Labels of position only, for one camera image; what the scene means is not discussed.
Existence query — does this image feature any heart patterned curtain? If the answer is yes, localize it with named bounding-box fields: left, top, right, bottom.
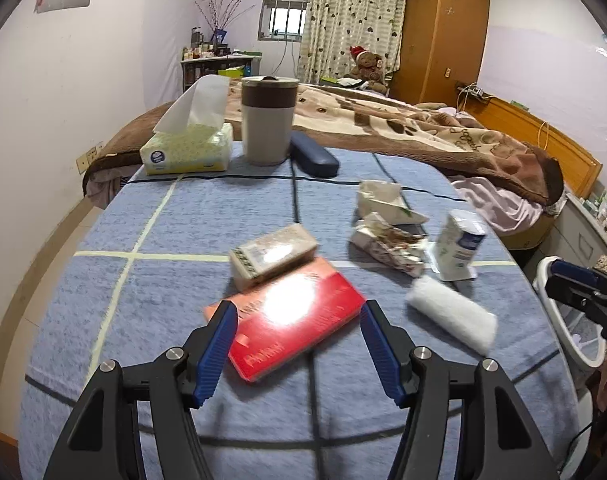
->
left=298, top=0, right=409, bottom=83

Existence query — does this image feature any white round trash bin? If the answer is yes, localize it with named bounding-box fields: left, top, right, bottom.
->
left=532, top=256, right=607, bottom=368

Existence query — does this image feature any beige cigarette box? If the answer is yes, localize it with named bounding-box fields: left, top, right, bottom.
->
left=228, top=224, right=319, bottom=292

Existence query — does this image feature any brown printed blanket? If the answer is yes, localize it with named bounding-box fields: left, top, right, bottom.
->
left=84, top=82, right=564, bottom=208

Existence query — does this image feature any yellow tissue pack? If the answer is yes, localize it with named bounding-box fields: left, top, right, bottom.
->
left=140, top=74, right=234, bottom=176

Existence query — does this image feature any white cloth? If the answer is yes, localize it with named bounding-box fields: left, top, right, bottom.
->
left=406, top=275, right=499, bottom=356

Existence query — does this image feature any vase with purple branches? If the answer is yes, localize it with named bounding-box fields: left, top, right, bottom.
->
left=194, top=0, right=257, bottom=41

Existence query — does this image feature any grey brown thermos mug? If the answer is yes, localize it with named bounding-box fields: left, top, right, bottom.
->
left=240, top=75, right=299, bottom=166

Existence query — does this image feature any dark blue glasses case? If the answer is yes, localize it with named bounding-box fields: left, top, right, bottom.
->
left=290, top=131, right=340, bottom=178

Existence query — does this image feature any wooden wardrobe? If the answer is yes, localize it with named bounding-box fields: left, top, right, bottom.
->
left=391, top=0, right=491, bottom=106

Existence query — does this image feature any barred window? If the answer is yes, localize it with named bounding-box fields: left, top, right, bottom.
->
left=258, top=0, right=308, bottom=42

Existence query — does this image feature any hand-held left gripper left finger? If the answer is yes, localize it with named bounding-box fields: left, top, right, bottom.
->
left=44, top=300, right=239, bottom=480

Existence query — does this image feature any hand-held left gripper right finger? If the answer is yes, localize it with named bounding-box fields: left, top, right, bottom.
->
left=359, top=300, right=554, bottom=480

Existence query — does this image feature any red box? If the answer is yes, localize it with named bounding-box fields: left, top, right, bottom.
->
left=205, top=256, right=367, bottom=386

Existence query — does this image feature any wooden bed headboard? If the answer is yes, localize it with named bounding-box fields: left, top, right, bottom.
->
left=463, top=95, right=603, bottom=198

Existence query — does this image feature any white paper box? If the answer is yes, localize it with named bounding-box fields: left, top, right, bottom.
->
left=356, top=179, right=429, bottom=226

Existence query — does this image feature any white blue milk carton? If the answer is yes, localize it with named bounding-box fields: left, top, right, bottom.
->
left=430, top=209, right=488, bottom=282

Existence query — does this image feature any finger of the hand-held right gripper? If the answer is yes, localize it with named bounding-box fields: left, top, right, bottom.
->
left=549, top=258, right=607, bottom=294
left=543, top=274, right=607, bottom=319

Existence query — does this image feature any brown teddy bear red hat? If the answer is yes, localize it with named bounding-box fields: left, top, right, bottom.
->
left=346, top=46, right=389, bottom=93

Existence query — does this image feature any cluttered grey side desk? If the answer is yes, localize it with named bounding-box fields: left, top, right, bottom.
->
left=180, top=52, right=264, bottom=91

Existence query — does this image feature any pink bed sheet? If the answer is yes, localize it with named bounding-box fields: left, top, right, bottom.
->
left=451, top=175, right=541, bottom=236

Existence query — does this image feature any patterned cigarette pack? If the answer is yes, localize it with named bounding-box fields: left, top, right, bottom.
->
left=351, top=212, right=429, bottom=278

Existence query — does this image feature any blue checked tablecloth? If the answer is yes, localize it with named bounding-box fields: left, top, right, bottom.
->
left=18, top=147, right=579, bottom=480

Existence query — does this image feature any beige wall socket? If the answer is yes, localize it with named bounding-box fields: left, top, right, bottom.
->
left=76, top=142, right=104, bottom=173

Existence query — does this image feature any grey nightstand with drawers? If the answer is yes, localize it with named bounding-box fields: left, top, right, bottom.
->
left=521, top=192, right=607, bottom=281

